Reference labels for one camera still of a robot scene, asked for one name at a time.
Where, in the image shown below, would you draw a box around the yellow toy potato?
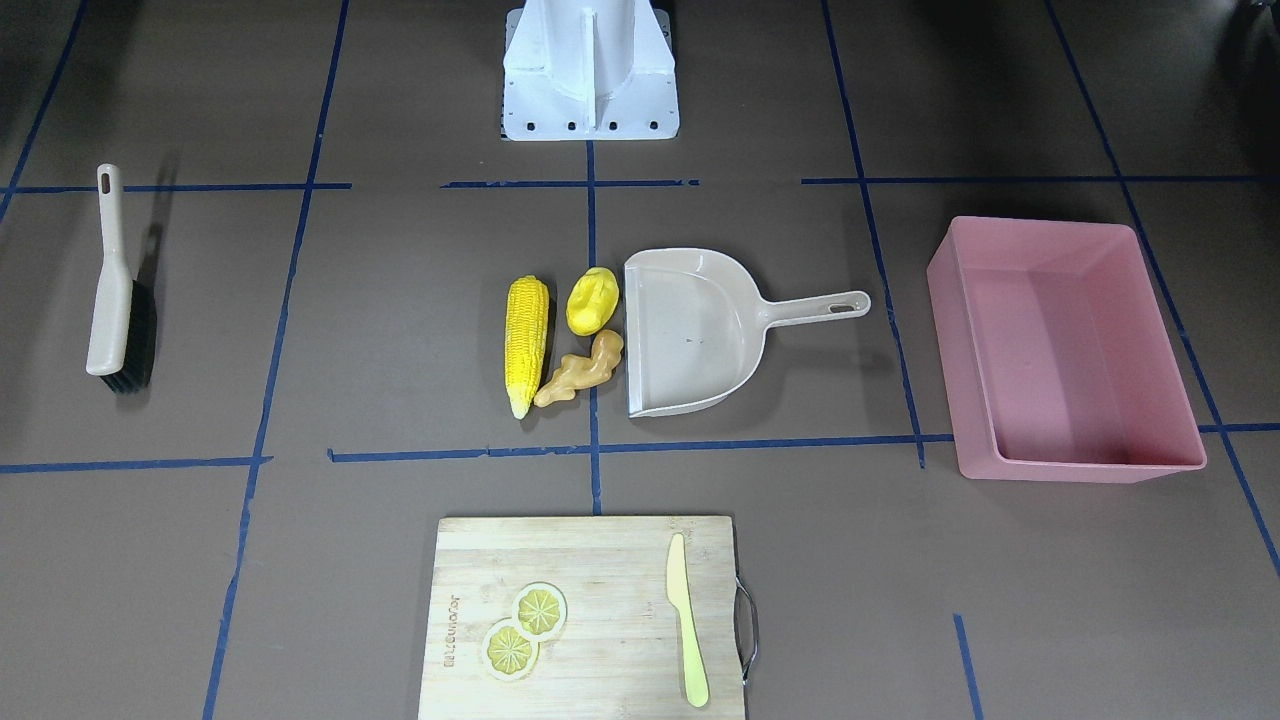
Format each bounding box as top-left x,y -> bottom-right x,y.
564,266 -> 620,336

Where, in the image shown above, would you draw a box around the wooden cutting board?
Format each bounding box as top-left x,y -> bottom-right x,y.
417,515 -> 751,719

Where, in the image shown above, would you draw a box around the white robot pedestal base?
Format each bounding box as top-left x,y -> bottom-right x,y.
500,1 -> 681,142

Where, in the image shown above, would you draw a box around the pink plastic bin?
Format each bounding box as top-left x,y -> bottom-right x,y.
927,217 -> 1207,484

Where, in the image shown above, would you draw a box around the yellow plastic toy knife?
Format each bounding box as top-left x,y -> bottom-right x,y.
666,532 -> 710,708

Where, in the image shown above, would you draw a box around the toy lemon slice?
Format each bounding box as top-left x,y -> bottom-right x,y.
512,582 -> 568,643
479,618 -> 540,682

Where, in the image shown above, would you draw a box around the tan toy ginger root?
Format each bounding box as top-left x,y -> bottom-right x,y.
532,329 -> 625,407

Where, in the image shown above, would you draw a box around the yellow toy corn cob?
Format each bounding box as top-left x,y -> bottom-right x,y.
504,275 -> 550,420

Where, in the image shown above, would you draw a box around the beige hand brush black bristles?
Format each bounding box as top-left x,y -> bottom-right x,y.
84,163 -> 156,395

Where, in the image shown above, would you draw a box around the toy lemon slice upper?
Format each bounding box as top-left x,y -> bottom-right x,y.
512,582 -> 568,643

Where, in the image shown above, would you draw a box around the toy lemon slice lower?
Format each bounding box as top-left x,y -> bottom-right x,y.
479,618 -> 540,682

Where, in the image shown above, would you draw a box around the beige plastic dustpan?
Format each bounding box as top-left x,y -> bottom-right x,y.
623,249 -> 872,419

